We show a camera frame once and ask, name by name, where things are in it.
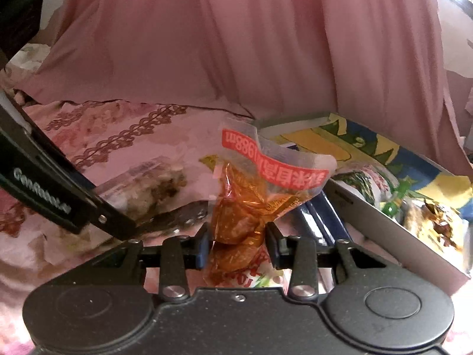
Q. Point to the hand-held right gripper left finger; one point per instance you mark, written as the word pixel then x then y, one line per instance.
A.
pixel 202 248

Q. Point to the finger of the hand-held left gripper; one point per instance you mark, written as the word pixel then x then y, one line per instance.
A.
pixel 111 222
pixel 173 218

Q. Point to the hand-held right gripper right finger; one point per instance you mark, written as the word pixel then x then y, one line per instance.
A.
pixel 274 248

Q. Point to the clear mixed nut packet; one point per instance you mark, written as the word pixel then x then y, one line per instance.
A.
pixel 155 181

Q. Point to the clear orange snack packet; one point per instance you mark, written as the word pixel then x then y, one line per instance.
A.
pixel 240 214

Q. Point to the dark blue stick packet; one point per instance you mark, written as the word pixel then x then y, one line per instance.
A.
pixel 321 218

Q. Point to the yellow biscuit packet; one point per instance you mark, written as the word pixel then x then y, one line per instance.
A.
pixel 208 161

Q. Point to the dragon print cardboard box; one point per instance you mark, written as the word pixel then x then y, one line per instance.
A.
pixel 373 236

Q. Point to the green white snack bag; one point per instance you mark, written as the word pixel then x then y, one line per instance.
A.
pixel 369 185

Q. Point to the gold brown snack packet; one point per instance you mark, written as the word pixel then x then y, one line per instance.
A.
pixel 436 225

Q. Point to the floral bed sheet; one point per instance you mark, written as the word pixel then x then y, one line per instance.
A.
pixel 111 125

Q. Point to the dark textured object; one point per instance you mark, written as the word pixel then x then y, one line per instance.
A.
pixel 18 18

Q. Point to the pink curtain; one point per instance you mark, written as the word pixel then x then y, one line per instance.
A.
pixel 221 44

